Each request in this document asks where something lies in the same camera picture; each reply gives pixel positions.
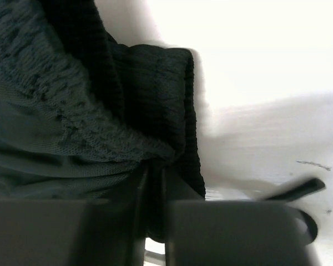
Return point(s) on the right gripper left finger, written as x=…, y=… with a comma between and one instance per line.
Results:
x=114, y=225

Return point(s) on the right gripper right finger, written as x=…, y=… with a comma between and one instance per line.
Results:
x=263, y=232

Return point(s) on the black shorts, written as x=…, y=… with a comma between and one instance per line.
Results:
x=80, y=112

